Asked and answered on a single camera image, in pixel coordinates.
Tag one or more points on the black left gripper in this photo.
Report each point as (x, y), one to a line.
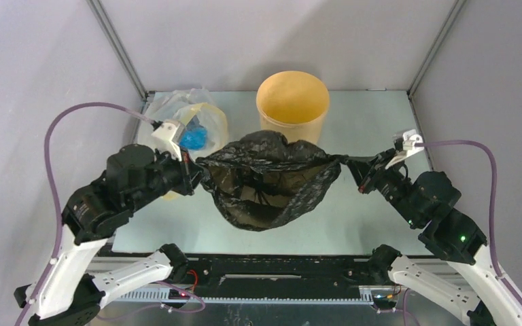
(190, 171)

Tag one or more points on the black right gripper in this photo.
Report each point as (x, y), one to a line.
(368, 172)

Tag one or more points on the clear plastic bag yellow rim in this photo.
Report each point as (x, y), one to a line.
(183, 105)

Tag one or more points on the black trash bag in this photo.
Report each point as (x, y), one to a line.
(263, 181)

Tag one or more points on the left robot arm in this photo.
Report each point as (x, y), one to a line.
(66, 293)

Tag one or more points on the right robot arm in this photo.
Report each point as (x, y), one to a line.
(451, 236)

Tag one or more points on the blue trash bag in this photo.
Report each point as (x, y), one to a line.
(195, 135)

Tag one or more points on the cream yellow trash bin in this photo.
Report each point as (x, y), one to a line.
(294, 103)

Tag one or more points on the left circuit board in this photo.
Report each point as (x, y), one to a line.
(179, 295)

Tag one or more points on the circuit board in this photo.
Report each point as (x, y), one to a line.
(179, 295)
(385, 302)

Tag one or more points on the right circuit board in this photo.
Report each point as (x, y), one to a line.
(385, 302)

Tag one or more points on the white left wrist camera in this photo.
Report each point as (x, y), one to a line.
(167, 135)

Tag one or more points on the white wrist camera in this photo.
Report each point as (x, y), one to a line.
(167, 135)
(406, 145)

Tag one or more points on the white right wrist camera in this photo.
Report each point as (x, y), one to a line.
(406, 145)

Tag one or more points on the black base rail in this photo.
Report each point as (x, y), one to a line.
(280, 277)

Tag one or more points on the left aluminium frame post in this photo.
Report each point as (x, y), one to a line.
(100, 13)

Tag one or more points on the aluminium frame post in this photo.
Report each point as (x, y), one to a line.
(438, 42)
(100, 13)

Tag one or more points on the right aluminium frame post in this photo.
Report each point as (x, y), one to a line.
(438, 42)

